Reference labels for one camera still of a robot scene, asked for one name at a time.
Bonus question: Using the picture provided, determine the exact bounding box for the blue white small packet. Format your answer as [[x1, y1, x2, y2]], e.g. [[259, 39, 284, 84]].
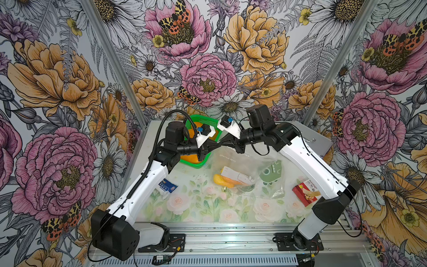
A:
[[156, 179, 178, 196]]

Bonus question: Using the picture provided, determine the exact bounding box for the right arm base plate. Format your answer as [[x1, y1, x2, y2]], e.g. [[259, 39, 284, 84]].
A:
[[272, 233, 324, 252]]

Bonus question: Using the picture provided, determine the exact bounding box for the silver metal case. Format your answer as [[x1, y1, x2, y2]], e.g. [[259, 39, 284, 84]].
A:
[[291, 121, 332, 157]]

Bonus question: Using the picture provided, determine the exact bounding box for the red small packet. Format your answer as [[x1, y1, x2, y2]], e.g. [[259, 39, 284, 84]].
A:
[[292, 180, 321, 207]]

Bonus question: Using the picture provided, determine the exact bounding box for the small green circuit board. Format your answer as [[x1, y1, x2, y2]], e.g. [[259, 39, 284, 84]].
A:
[[151, 255, 170, 266]]

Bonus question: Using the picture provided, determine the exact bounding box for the green plastic basket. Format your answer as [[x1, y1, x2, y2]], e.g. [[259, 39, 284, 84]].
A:
[[179, 115, 221, 169]]

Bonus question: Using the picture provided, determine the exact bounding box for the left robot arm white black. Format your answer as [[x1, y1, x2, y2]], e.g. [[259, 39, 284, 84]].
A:
[[89, 111, 215, 261]]

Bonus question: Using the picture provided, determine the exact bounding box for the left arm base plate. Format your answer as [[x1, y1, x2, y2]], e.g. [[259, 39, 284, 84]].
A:
[[137, 234, 186, 253]]

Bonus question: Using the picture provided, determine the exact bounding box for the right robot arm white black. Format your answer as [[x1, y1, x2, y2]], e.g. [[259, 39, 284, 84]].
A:
[[218, 105, 361, 250]]

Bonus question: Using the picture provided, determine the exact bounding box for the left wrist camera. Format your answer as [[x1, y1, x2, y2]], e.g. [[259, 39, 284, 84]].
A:
[[195, 123, 216, 148]]

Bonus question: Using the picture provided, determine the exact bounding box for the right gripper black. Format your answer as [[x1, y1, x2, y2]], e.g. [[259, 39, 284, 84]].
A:
[[219, 126, 264, 154]]

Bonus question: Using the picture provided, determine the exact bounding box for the clear zip-top bag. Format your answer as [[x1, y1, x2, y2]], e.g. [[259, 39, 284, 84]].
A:
[[207, 148, 285, 199]]

